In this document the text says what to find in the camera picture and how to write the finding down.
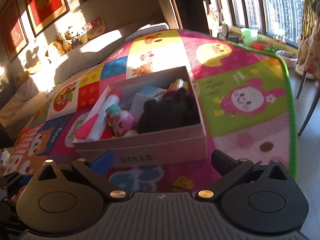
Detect blue white plastic pouch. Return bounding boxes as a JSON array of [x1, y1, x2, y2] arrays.
[[134, 86, 166, 103]]

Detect plush toys on sofa back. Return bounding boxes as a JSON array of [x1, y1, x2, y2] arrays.
[[16, 25, 89, 86]]

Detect red plastic basin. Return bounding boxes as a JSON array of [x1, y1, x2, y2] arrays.
[[252, 40, 271, 50]]

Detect pink cartoon cow figurine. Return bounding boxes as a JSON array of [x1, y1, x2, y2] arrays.
[[105, 105, 138, 137]]

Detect red framed picture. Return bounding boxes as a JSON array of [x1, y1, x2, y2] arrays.
[[25, 0, 69, 37], [1, 0, 28, 62]]

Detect white power adapter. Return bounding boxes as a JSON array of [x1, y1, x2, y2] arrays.
[[129, 98, 149, 121]]

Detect red gift box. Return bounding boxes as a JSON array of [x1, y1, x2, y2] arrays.
[[84, 17, 106, 40]]

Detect chair with floral cloth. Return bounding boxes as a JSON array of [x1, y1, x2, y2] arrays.
[[296, 13, 319, 137]]

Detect black plush toy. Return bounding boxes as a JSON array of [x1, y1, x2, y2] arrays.
[[137, 88, 200, 134]]

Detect green plastic bucket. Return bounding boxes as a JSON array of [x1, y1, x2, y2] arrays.
[[240, 28, 258, 47]]

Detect white plant pot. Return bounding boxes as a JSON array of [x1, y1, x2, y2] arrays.
[[276, 50, 298, 68]]

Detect red white plush rocket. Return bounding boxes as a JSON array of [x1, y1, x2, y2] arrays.
[[73, 87, 121, 144]]

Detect pink cardboard box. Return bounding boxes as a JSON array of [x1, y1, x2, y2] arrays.
[[73, 67, 208, 168]]

